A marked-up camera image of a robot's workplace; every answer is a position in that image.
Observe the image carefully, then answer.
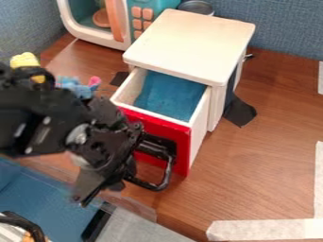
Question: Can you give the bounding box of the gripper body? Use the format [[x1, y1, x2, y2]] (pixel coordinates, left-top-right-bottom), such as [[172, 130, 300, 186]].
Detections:
[[64, 96, 148, 185]]

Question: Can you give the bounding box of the drawer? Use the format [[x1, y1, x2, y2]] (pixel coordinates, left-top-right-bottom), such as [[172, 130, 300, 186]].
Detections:
[[110, 66, 213, 193]]

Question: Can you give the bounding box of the toy microwave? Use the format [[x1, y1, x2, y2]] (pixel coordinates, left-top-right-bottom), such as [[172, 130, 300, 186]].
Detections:
[[55, 0, 183, 52]]

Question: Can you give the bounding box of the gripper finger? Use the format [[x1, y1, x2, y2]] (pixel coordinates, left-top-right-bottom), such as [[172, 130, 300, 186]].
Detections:
[[103, 154, 139, 193], [72, 165, 108, 208]]

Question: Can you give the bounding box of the blue plush toy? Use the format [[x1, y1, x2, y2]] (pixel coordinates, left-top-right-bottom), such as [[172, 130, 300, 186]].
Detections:
[[54, 75, 104, 100]]

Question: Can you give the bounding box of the yellow toy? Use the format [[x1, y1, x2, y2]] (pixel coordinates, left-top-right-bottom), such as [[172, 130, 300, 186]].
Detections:
[[8, 51, 48, 85]]

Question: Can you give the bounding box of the silver pot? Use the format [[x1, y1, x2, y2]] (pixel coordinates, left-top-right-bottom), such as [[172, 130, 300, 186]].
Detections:
[[177, 0, 216, 17]]

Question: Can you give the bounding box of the cabinet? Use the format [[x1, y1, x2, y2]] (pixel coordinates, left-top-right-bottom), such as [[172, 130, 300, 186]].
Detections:
[[121, 9, 258, 132]]

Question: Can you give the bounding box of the black tape piece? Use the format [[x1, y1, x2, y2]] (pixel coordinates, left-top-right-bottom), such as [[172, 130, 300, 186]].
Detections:
[[220, 93, 259, 129], [108, 71, 131, 88]]

